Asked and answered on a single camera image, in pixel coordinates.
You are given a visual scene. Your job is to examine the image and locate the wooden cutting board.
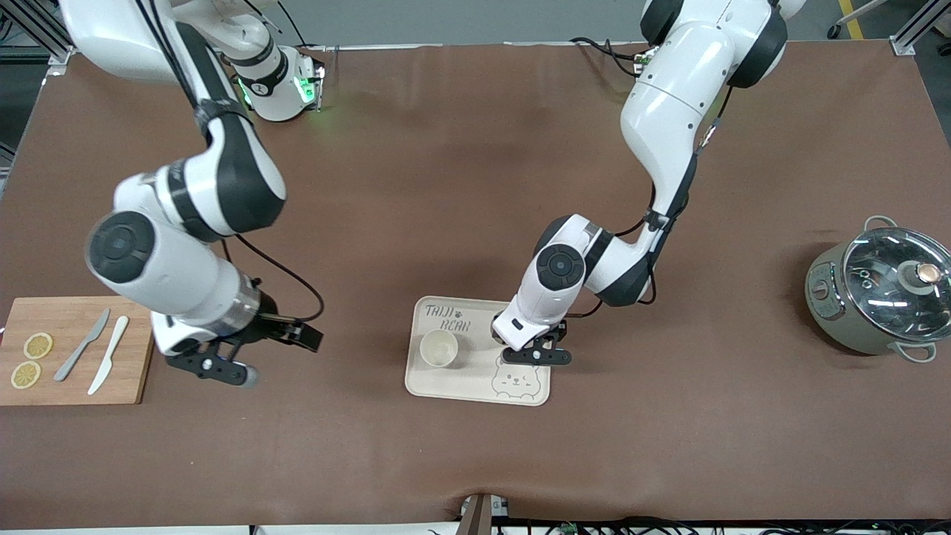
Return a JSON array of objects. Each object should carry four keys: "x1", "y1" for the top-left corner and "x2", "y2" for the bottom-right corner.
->
[{"x1": 0, "y1": 296, "x2": 164, "y2": 406}]

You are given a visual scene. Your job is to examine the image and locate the black right base cable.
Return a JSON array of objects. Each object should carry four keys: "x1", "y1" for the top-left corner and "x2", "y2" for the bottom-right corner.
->
[{"x1": 241, "y1": 0, "x2": 309, "y2": 49}]

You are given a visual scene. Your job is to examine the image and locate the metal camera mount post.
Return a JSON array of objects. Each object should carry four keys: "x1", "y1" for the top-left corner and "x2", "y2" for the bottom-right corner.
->
[{"x1": 459, "y1": 493, "x2": 510, "y2": 535}]

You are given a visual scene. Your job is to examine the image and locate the black left base cables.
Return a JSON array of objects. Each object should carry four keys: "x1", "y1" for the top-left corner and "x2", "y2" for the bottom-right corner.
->
[{"x1": 571, "y1": 36, "x2": 649, "y2": 79}]

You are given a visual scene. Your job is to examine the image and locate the grey plastic knife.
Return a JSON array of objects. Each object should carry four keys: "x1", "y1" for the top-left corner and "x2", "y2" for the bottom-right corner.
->
[{"x1": 53, "y1": 308, "x2": 111, "y2": 383}]

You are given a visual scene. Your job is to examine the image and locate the glass pot lid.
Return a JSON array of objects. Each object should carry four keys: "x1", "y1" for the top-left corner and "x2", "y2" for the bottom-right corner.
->
[{"x1": 843, "y1": 227, "x2": 951, "y2": 343}]

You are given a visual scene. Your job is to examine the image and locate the cream bear print tray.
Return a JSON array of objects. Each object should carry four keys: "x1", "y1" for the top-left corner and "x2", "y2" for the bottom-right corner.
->
[{"x1": 405, "y1": 296, "x2": 554, "y2": 407}]

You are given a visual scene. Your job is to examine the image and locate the olive green cooking pot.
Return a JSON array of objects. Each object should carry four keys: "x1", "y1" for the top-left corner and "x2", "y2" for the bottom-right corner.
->
[{"x1": 805, "y1": 215, "x2": 951, "y2": 363}]

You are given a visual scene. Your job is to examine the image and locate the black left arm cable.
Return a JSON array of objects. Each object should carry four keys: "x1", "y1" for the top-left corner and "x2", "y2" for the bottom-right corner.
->
[{"x1": 572, "y1": 85, "x2": 736, "y2": 317}]

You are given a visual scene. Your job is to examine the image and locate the white IKEA cup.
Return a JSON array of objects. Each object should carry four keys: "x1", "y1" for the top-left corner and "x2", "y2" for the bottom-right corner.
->
[{"x1": 419, "y1": 329, "x2": 460, "y2": 369}]

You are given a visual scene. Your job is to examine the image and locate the aluminium frame post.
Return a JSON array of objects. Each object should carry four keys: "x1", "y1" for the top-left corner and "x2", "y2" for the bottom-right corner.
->
[
  {"x1": 892, "y1": 0, "x2": 951, "y2": 56},
  {"x1": 0, "y1": 0, "x2": 75, "y2": 66}
]

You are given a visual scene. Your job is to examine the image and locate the white plastic knife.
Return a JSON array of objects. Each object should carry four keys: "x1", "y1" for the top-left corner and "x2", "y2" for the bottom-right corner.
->
[{"x1": 87, "y1": 316, "x2": 130, "y2": 396}]

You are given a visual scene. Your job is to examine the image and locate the brown table cover mat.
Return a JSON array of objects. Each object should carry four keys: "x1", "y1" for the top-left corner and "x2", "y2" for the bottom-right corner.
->
[{"x1": 0, "y1": 41, "x2": 951, "y2": 530}]

